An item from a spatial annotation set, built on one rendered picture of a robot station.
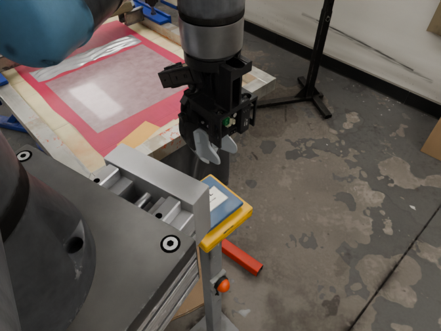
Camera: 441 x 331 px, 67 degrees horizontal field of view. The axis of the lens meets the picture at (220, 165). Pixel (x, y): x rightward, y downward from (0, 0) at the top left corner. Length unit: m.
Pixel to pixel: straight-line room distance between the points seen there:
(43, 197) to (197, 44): 0.23
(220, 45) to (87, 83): 0.72
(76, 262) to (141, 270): 0.05
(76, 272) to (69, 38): 0.17
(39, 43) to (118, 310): 0.20
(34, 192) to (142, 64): 0.90
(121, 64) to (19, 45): 0.85
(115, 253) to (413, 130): 2.46
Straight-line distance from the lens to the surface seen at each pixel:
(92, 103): 0.99
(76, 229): 0.28
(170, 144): 0.77
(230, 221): 0.66
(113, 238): 0.30
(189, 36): 0.40
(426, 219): 2.12
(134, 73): 1.08
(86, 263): 0.27
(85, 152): 0.84
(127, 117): 0.91
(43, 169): 0.38
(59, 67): 1.17
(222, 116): 0.42
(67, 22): 0.28
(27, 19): 0.28
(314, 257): 1.76
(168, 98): 0.95
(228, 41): 0.40
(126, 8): 1.26
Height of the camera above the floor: 1.51
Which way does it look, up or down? 47 degrees down
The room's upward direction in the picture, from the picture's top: straight up
